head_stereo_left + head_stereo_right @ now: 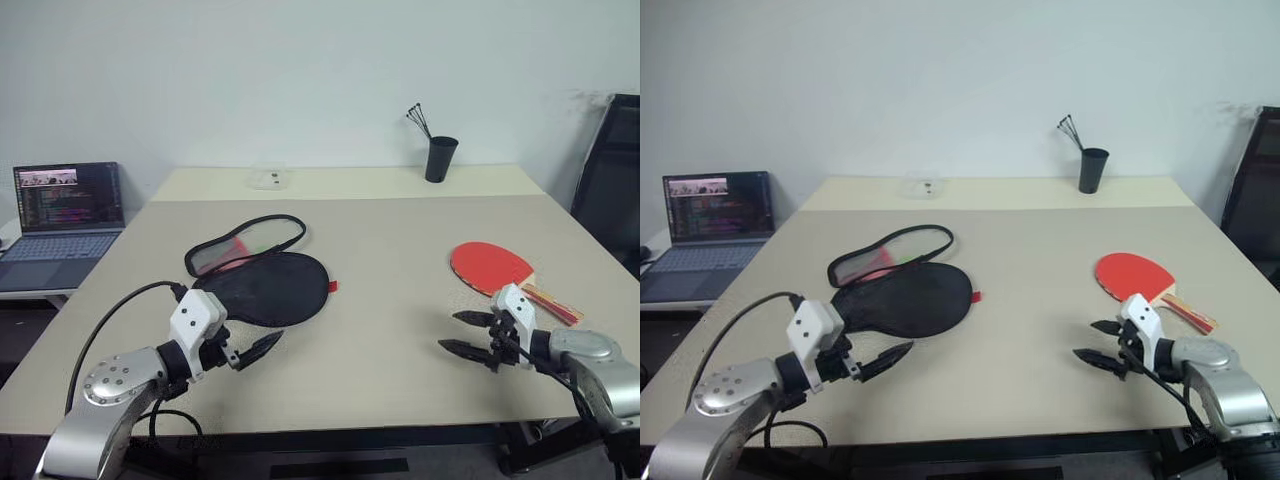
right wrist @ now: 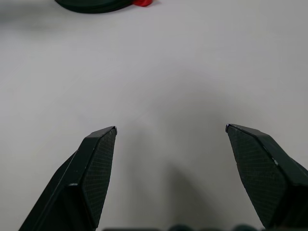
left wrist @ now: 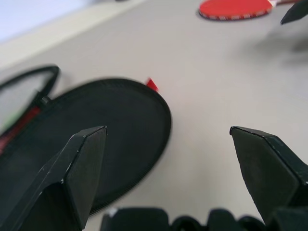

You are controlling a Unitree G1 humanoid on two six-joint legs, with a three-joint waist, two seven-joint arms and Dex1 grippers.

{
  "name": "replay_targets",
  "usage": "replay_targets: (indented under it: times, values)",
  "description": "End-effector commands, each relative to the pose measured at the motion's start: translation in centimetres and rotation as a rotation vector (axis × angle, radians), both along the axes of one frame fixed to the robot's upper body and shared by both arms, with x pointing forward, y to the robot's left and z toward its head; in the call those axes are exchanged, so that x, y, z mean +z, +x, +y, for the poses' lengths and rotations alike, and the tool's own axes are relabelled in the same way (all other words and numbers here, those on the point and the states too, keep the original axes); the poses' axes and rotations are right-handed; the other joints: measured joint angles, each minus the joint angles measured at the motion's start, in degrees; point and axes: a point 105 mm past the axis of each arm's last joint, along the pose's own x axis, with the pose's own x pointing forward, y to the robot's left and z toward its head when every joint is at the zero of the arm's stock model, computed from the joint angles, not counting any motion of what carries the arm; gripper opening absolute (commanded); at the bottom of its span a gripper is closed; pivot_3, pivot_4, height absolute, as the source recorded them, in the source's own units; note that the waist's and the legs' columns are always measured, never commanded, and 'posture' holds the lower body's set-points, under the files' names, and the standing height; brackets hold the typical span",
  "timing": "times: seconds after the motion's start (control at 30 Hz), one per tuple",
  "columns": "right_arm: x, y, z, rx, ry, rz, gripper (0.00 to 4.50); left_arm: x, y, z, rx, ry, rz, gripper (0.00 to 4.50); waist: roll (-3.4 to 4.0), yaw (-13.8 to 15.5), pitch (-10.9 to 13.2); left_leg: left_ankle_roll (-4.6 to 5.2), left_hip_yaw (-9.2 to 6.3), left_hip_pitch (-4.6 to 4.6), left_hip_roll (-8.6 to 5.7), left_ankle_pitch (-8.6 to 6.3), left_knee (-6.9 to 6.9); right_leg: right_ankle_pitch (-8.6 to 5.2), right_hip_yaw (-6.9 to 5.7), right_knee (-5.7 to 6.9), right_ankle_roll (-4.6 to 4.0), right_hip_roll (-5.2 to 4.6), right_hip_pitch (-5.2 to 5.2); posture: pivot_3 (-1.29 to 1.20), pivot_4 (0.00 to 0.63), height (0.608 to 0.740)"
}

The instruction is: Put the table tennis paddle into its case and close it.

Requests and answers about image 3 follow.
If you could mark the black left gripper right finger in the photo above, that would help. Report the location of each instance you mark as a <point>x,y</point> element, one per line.
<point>267,173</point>

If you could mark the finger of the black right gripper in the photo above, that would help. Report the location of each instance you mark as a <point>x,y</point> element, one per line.
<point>296,12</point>

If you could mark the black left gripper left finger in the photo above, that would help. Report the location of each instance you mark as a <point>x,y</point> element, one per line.
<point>60,183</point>

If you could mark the red table tennis paddle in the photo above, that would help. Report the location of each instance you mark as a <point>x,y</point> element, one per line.
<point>231,8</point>

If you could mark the black paddle case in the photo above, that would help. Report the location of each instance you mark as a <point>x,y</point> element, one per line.
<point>130,125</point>

